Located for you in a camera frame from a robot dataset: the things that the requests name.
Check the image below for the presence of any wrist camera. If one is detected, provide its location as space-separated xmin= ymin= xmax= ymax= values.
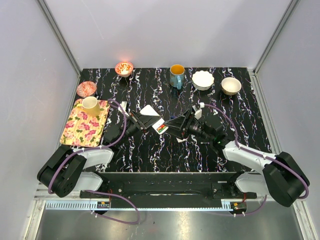
xmin=120 ymin=101 xmax=129 ymax=116
xmin=192 ymin=102 xmax=205 ymax=120

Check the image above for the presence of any red patterned small bowl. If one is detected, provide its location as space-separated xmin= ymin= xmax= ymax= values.
xmin=115 ymin=61 xmax=134 ymax=78

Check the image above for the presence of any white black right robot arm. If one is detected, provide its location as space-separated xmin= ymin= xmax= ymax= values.
xmin=164 ymin=109 xmax=310 ymax=207

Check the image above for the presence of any cream yellow cup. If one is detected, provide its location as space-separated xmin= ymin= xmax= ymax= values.
xmin=82 ymin=96 xmax=100 ymax=117

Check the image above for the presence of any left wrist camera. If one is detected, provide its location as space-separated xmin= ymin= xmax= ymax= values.
xmin=120 ymin=101 xmax=129 ymax=116

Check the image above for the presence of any cream round bowl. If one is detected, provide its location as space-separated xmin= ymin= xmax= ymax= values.
xmin=221 ymin=77 xmax=242 ymax=96

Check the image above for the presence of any white battery cover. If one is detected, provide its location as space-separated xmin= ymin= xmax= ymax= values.
xmin=176 ymin=137 xmax=187 ymax=143

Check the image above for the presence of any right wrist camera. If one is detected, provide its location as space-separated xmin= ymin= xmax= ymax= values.
xmin=192 ymin=102 xmax=205 ymax=120

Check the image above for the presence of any white red remote control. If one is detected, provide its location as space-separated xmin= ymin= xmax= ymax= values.
xmin=140 ymin=104 xmax=169 ymax=135

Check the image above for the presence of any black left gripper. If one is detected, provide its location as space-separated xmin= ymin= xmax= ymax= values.
xmin=116 ymin=110 xmax=161 ymax=147

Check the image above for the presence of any white scalloped bowl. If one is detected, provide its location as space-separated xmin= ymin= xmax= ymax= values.
xmin=191 ymin=70 xmax=215 ymax=91

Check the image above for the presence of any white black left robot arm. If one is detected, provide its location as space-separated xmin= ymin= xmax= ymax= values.
xmin=36 ymin=108 xmax=164 ymax=198

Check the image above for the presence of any floral pink tray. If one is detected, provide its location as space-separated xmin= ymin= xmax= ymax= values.
xmin=60 ymin=98 xmax=110 ymax=148

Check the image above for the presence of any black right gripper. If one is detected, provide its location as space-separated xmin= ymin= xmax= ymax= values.
xmin=163 ymin=108 xmax=213 ymax=142

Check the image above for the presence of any red patterned saucer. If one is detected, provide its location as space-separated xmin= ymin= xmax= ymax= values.
xmin=76 ymin=81 xmax=97 ymax=98

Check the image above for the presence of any black mounting base plate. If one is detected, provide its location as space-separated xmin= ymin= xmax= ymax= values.
xmin=79 ymin=172 xmax=257 ymax=211

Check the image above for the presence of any blue mug yellow inside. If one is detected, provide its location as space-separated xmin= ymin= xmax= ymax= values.
xmin=169 ymin=64 xmax=185 ymax=90

